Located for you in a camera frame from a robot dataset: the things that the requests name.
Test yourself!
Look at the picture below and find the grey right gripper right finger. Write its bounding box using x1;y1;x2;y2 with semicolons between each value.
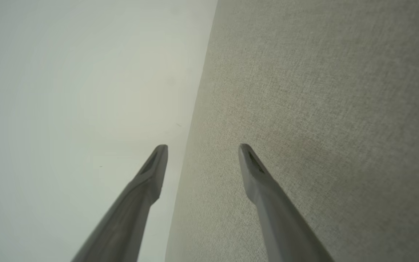
238;143;335;262

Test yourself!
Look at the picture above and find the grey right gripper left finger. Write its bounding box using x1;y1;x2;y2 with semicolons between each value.
71;144;169;262

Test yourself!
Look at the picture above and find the grey fabric sofa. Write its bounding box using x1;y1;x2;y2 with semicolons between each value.
164;0;419;262

